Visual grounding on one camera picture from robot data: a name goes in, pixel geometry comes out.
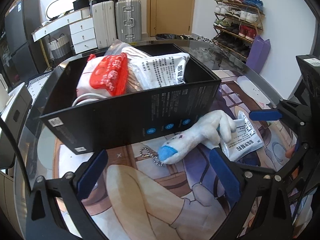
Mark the trash bin black liner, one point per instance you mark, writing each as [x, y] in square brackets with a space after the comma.
[170, 36]

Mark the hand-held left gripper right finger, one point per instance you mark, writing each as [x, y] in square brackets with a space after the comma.
[225, 177]

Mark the dark refrigerator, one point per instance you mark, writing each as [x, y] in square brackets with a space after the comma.
[22, 30]

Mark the black white patterned rug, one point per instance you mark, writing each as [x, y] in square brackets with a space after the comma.
[37, 82]

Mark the printed desk mat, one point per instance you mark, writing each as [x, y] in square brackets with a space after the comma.
[140, 205]

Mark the loose shoes group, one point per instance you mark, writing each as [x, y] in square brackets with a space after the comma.
[202, 39]

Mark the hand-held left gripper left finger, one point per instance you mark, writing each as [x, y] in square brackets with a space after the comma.
[92, 172]

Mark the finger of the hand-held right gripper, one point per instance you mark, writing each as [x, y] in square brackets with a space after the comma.
[265, 115]
[302, 152]

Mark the grey coffee table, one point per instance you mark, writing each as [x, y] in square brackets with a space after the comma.
[15, 105]

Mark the white suitcase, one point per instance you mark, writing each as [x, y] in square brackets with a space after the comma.
[103, 25]

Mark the wooden shoe rack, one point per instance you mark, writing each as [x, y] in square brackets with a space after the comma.
[257, 15]

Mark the white dressing table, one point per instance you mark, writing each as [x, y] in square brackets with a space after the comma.
[82, 33]

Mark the red white packet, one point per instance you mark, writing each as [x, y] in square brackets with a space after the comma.
[107, 77]

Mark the purple bag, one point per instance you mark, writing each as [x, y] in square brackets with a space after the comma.
[258, 52]

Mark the wooden door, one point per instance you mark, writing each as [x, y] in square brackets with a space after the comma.
[172, 12]

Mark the woven basket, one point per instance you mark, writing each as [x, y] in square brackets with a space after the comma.
[60, 47]

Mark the silver suitcase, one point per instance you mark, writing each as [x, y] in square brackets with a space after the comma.
[127, 20]

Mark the white blue plush toy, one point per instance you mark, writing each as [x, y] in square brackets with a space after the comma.
[190, 137]

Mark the white kettle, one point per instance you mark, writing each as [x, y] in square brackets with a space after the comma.
[3, 83]

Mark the black cardboard box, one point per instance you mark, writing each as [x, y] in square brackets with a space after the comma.
[125, 120]

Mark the rows of shoes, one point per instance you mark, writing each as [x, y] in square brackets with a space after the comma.
[240, 15]

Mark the beige cabinet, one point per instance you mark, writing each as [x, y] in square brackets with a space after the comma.
[7, 200]

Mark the white printed packet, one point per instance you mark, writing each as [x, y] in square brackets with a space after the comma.
[160, 70]
[242, 142]

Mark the oval mirror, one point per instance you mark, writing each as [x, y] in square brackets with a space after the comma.
[62, 5]

